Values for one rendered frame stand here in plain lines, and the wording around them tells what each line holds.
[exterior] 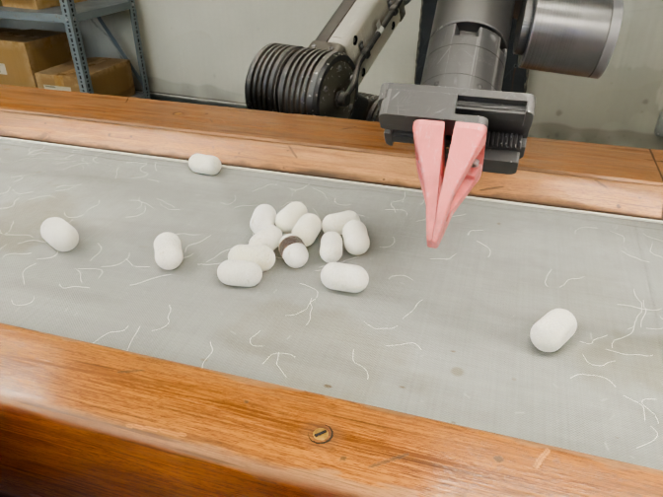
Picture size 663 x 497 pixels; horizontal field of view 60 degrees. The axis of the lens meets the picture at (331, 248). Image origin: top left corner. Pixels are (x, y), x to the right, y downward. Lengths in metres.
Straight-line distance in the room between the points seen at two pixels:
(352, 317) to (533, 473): 0.16
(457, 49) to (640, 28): 2.06
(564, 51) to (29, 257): 0.43
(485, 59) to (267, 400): 0.27
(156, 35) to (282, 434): 2.86
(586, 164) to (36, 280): 0.49
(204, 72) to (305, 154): 2.39
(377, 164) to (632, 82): 1.99
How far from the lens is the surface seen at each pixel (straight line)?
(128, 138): 0.69
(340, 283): 0.41
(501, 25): 0.45
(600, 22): 0.46
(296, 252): 0.43
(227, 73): 2.91
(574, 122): 2.54
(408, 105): 0.40
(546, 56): 0.46
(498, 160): 0.43
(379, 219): 0.51
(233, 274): 0.42
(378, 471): 0.28
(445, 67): 0.42
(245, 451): 0.29
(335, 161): 0.59
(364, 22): 0.93
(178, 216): 0.53
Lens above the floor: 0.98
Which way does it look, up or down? 32 degrees down
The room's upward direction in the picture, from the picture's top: straight up
